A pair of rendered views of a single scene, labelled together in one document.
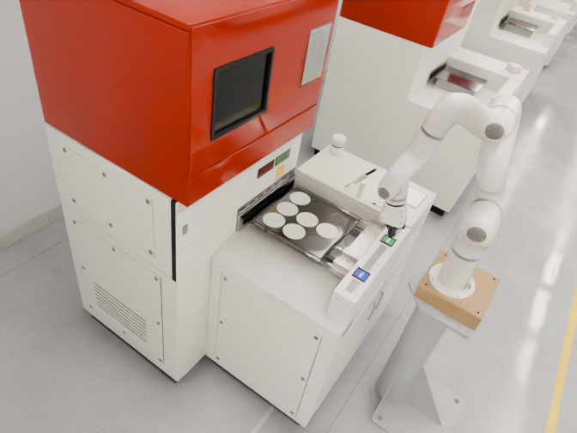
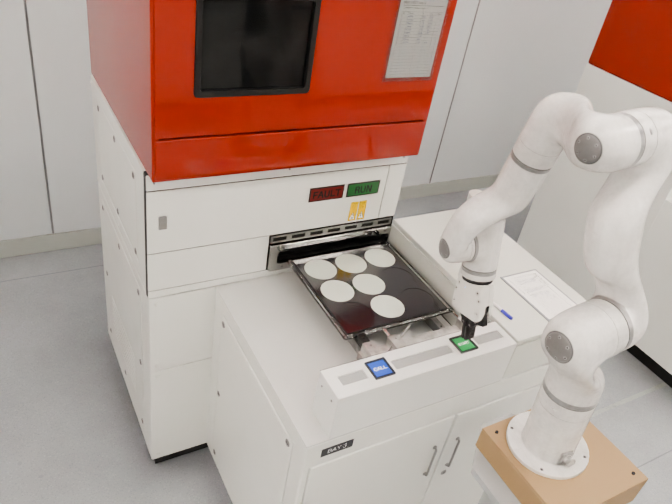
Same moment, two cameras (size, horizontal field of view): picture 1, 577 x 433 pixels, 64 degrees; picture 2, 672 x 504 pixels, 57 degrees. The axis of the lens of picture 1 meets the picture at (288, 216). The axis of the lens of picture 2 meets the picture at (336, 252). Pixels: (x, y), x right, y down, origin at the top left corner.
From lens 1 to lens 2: 77 cm
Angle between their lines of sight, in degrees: 23
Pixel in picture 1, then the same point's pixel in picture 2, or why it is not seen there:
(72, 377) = (51, 404)
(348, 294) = (337, 384)
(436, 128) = (526, 148)
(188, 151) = (152, 97)
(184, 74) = not seen: outside the picture
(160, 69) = not seen: outside the picture
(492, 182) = (601, 257)
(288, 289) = (284, 360)
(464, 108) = (564, 114)
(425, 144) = (511, 176)
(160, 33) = not seen: outside the picture
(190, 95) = (153, 14)
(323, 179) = (423, 242)
